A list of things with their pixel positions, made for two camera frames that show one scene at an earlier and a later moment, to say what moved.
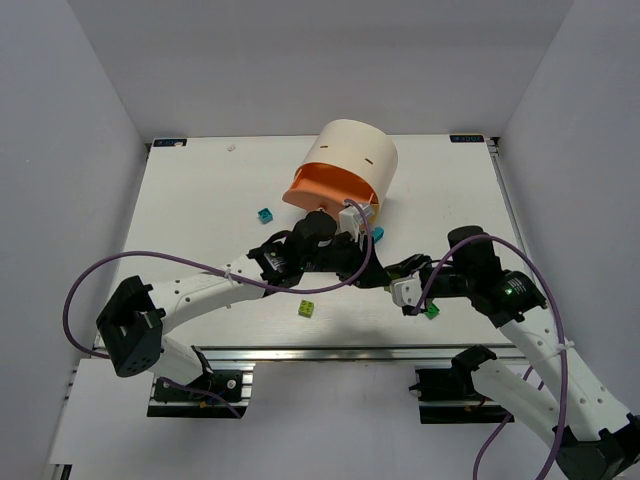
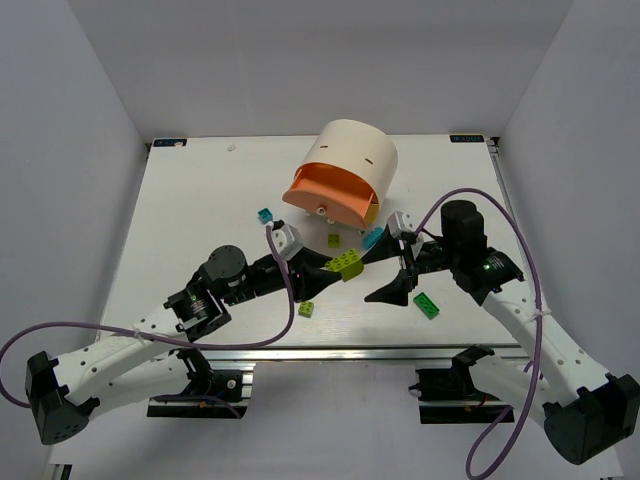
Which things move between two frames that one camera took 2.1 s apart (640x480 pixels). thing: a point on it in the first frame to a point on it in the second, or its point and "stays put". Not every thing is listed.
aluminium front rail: (345, 353) stays put
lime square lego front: (306, 308) stays put
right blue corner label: (466, 138) stays put
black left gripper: (350, 257) to (296, 272)
